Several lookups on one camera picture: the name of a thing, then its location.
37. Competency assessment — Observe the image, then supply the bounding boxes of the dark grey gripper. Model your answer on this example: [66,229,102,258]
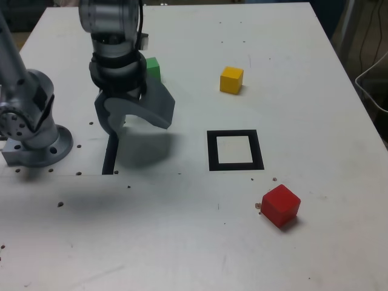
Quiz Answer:
[94,77,176,135]

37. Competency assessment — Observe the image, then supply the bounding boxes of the green cube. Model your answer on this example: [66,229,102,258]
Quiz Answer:
[145,56,161,82]

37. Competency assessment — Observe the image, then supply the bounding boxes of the yellow cube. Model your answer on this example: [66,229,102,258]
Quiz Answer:
[219,65,245,95]

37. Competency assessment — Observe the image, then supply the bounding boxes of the red cube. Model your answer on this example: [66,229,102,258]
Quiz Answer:
[260,184,302,229]

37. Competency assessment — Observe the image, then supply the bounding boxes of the black tape square outline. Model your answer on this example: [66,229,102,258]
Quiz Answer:
[206,129,265,172]

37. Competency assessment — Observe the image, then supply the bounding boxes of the black tape strip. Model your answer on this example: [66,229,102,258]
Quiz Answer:
[101,132,119,176]

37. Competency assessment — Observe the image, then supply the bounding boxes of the white plastic bin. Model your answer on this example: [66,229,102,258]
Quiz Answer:
[355,51,388,114]

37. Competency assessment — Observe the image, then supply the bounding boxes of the grey metal leg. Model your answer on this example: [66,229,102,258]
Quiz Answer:
[332,0,361,66]

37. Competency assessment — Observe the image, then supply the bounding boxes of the thin black hanging cable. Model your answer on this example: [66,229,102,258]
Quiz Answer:
[375,0,383,67]
[359,18,371,75]

